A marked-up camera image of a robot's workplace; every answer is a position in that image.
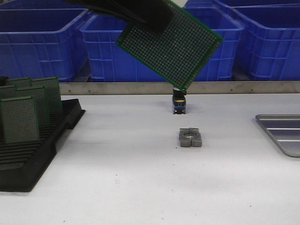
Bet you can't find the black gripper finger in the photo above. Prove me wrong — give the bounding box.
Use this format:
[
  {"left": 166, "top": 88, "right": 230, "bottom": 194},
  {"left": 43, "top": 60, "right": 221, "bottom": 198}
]
[{"left": 66, "top": 0, "right": 173, "bottom": 33}]

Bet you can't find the green perforated circuit board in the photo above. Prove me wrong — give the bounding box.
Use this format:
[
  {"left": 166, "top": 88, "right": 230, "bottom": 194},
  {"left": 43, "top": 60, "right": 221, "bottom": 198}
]
[{"left": 116, "top": 0, "right": 224, "bottom": 91}]

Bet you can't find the green board rear right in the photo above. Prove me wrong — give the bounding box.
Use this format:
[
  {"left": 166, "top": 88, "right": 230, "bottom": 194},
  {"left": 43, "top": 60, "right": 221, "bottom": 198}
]
[{"left": 32, "top": 76, "right": 63, "bottom": 114}]

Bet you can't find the green board middle rack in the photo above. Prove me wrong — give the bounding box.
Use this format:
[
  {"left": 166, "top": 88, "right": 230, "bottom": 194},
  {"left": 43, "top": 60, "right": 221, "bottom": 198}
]
[{"left": 16, "top": 85, "right": 50, "bottom": 127}]

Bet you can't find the green board rack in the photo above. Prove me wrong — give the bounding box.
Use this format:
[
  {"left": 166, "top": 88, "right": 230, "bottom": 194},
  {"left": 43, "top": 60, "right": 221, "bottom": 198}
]
[
  {"left": 16, "top": 85, "right": 50, "bottom": 127},
  {"left": 0, "top": 96, "right": 40, "bottom": 144}
]

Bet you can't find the green board rear left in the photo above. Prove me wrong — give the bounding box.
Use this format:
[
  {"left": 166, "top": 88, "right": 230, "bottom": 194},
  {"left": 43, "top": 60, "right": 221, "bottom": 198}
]
[{"left": 5, "top": 77, "right": 32, "bottom": 88}]

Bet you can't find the green board far left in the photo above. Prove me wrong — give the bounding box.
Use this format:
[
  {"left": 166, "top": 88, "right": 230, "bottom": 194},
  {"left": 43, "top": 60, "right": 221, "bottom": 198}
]
[{"left": 0, "top": 85, "right": 16, "bottom": 100}]

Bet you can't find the silver metal tray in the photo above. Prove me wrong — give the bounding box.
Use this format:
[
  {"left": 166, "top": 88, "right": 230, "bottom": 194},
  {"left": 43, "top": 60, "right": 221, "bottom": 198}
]
[{"left": 255, "top": 114, "right": 300, "bottom": 158}]

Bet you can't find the green board front rack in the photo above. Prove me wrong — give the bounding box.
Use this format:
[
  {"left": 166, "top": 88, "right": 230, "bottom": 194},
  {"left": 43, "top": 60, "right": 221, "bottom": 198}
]
[{"left": 0, "top": 96, "right": 40, "bottom": 144}]

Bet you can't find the black slotted board rack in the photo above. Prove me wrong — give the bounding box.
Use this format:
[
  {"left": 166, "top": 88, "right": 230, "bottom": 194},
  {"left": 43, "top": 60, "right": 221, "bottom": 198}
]
[{"left": 0, "top": 98, "right": 85, "bottom": 192}]

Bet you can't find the blue crate behind right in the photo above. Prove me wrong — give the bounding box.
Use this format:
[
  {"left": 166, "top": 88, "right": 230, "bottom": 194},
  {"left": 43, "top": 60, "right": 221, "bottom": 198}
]
[{"left": 184, "top": 0, "right": 300, "bottom": 8}]

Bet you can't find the blue plastic crate centre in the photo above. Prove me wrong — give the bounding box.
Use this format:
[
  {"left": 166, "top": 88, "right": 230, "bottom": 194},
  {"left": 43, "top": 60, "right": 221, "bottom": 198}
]
[{"left": 80, "top": 7, "right": 243, "bottom": 83}]

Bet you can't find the blue plastic crate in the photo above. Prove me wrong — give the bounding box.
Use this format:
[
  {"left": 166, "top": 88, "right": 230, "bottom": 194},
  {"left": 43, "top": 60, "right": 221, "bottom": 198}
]
[
  {"left": 80, "top": 7, "right": 243, "bottom": 83},
  {"left": 0, "top": 8, "right": 89, "bottom": 82},
  {"left": 232, "top": 6, "right": 300, "bottom": 81}
]

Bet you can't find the red emergency stop button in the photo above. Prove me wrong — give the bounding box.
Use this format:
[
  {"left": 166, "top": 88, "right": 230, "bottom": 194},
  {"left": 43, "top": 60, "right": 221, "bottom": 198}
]
[{"left": 172, "top": 87, "right": 187, "bottom": 114}]

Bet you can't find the blue plastic crate left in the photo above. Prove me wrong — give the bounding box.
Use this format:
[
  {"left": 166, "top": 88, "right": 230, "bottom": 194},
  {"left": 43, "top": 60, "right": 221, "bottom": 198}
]
[{"left": 0, "top": 8, "right": 89, "bottom": 82}]

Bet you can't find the blue plastic crate right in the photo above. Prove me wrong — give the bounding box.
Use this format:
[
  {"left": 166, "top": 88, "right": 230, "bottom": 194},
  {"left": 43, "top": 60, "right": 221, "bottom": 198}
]
[{"left": 232, "top": 6, "right": 300, "bottom": 81}]

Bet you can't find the grey metal clamp block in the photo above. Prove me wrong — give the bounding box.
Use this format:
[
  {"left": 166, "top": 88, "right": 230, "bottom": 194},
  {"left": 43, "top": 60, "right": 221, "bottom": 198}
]
[{"left": 179, "top": 127, "right": 203, "bottom": 147}]

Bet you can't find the steel table edge rail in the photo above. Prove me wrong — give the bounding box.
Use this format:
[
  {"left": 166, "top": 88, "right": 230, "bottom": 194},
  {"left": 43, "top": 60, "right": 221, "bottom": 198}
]
[{"left": 60, "top": 81, "right": 300, "bottom": 95}]

